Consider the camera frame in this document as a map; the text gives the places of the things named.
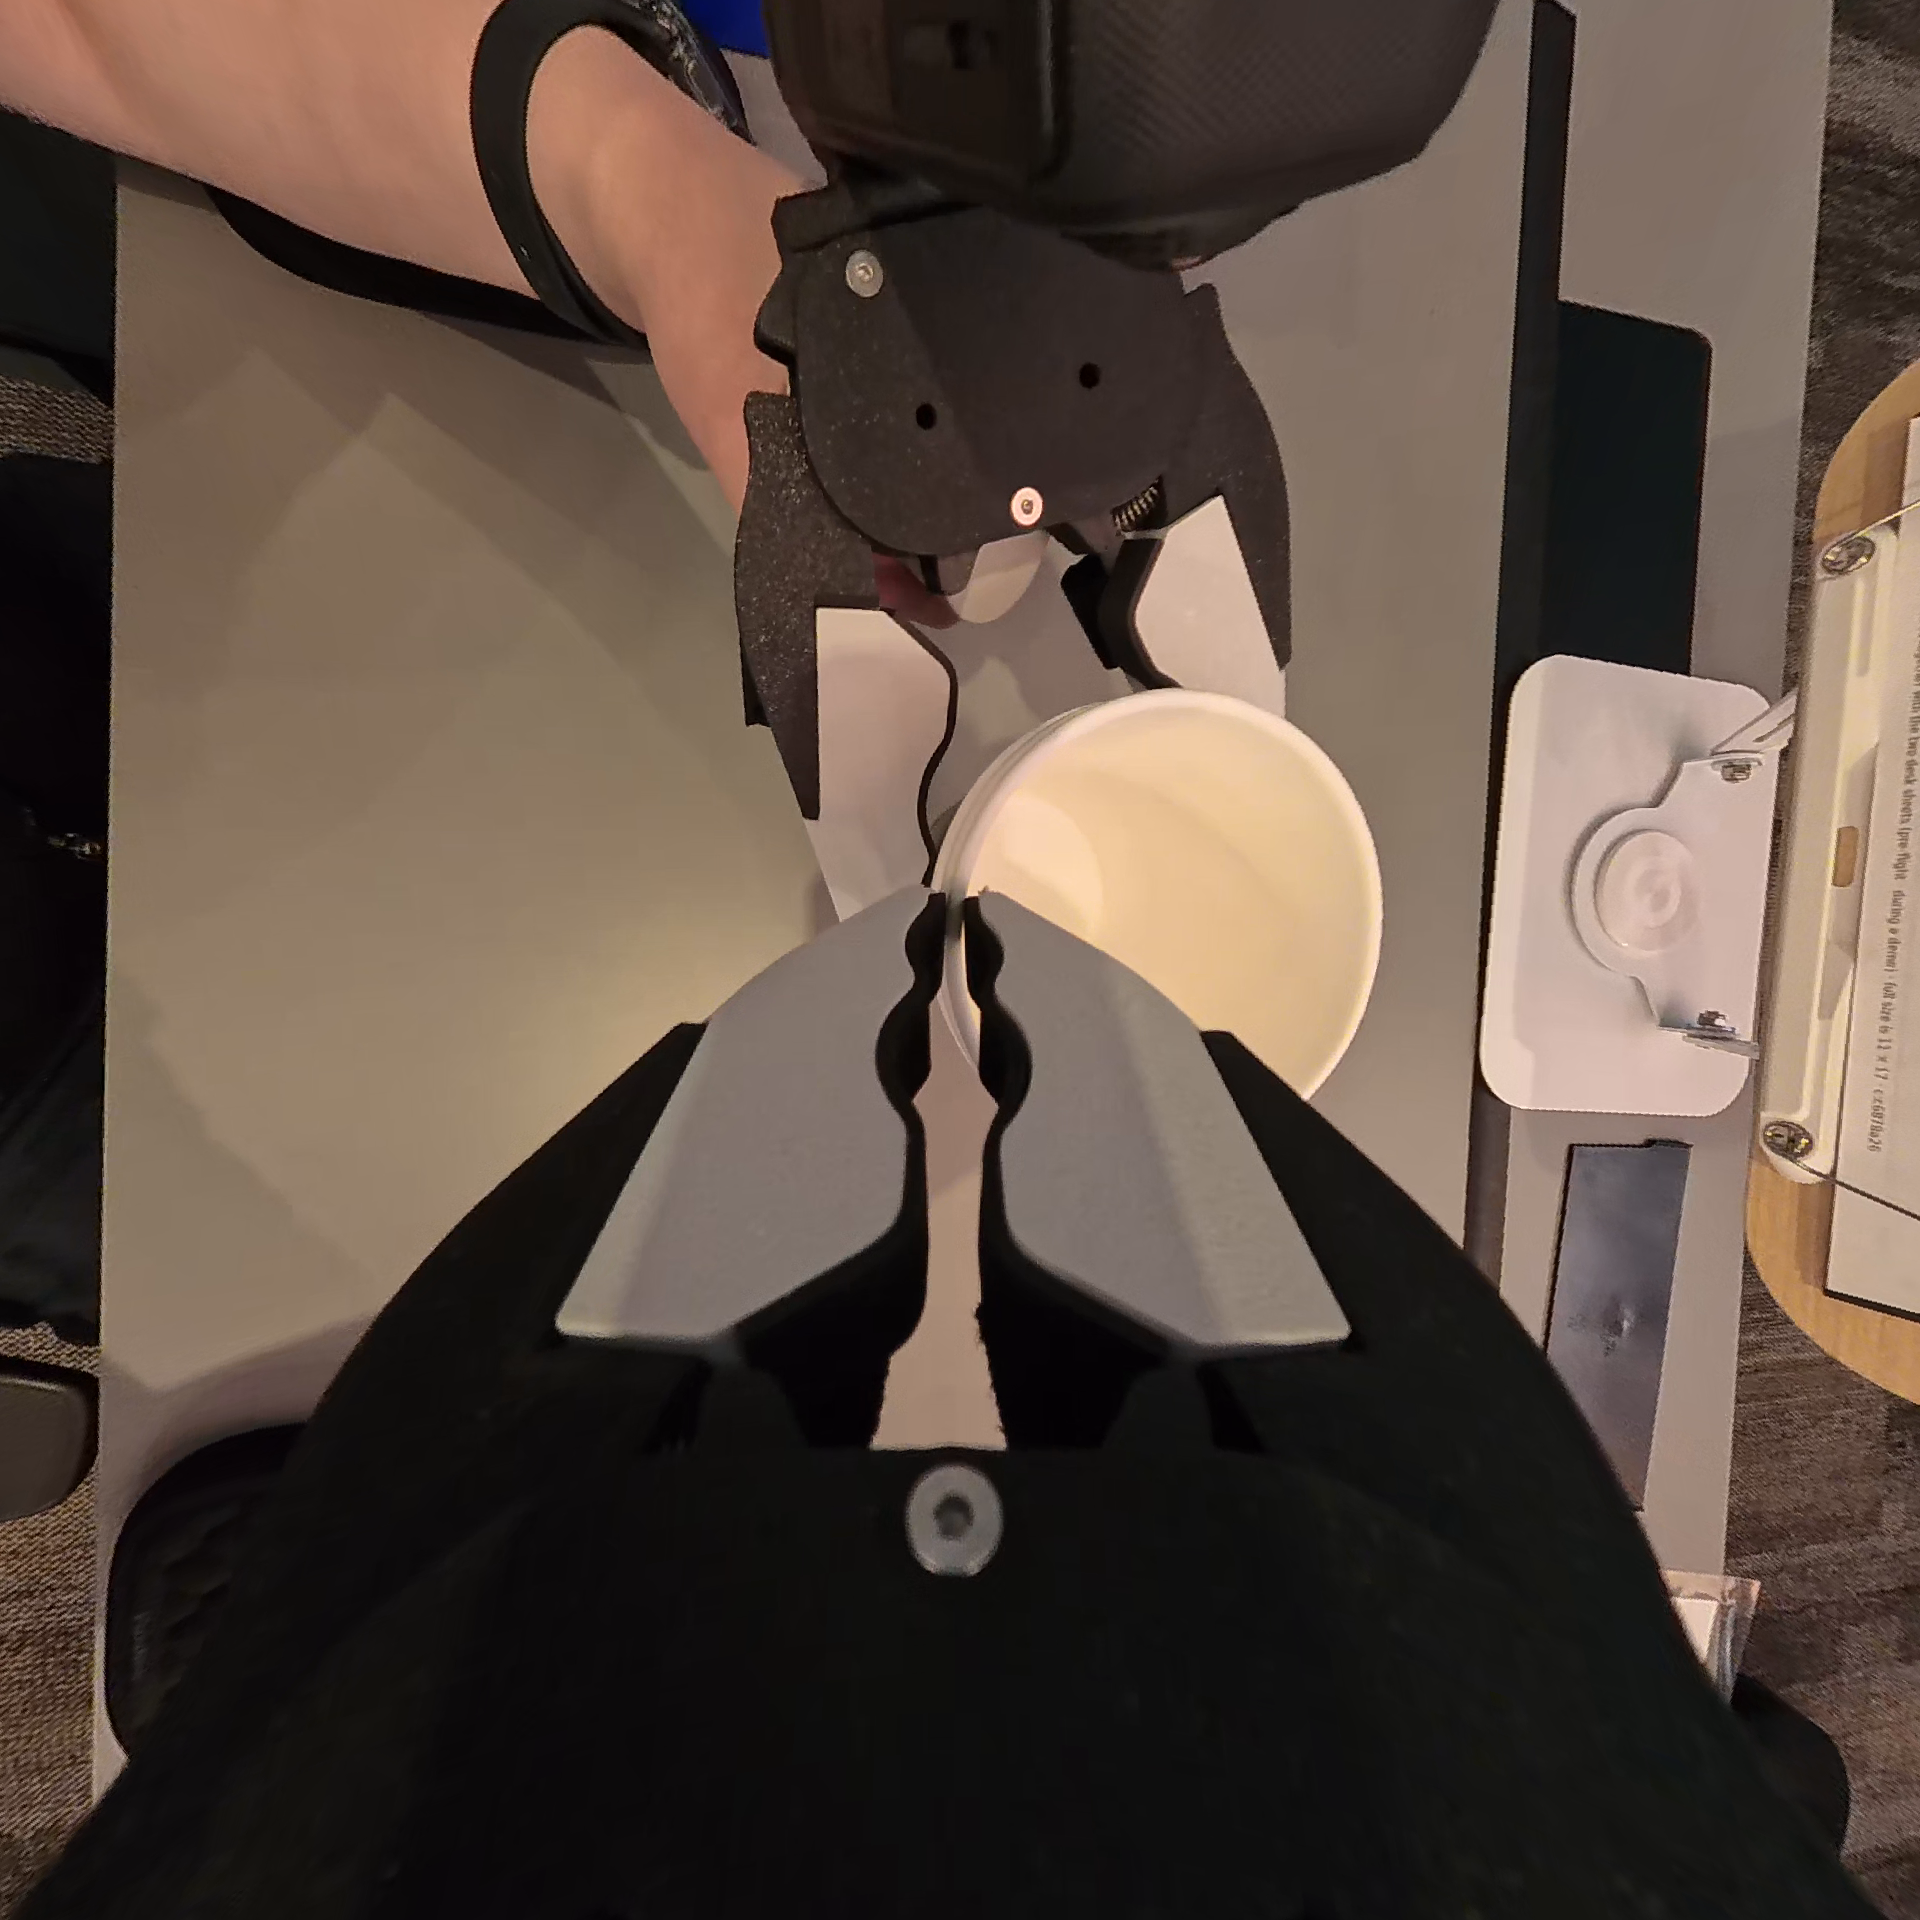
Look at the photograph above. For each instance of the stack of nested paper cups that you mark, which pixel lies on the stack of nested paper cups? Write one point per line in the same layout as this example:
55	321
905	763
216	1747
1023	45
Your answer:
1342	1020

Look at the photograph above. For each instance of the white clipboard stand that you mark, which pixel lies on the white clipboard stand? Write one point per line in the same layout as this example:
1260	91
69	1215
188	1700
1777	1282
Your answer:
1560	901

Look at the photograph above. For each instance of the laminated paper sheet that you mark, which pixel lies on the laminated paper sheet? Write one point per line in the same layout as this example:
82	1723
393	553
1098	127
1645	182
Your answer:
1710	1628

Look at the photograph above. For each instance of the person's left hand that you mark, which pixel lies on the person's left hand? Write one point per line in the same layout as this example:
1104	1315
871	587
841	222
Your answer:
676	241

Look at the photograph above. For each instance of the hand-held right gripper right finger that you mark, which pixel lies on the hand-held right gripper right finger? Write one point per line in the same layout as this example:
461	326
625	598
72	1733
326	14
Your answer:
1170	1186

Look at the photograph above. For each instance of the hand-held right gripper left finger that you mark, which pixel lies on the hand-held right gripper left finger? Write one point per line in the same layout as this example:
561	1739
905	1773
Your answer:
734	1186

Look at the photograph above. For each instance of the black wristwatch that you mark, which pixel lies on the black wristwatch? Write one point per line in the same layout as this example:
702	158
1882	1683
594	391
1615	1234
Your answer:
503	150

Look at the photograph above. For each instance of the wooden instruction clipboard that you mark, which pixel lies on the wooden instruction clipboard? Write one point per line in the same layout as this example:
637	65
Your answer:
1799	1321

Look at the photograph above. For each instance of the person's left forearm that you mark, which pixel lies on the person's left forearm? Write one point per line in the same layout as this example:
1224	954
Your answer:
224	91

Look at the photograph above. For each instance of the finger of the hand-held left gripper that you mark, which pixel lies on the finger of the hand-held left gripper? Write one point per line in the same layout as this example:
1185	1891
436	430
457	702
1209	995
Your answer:
869	751
1214	617

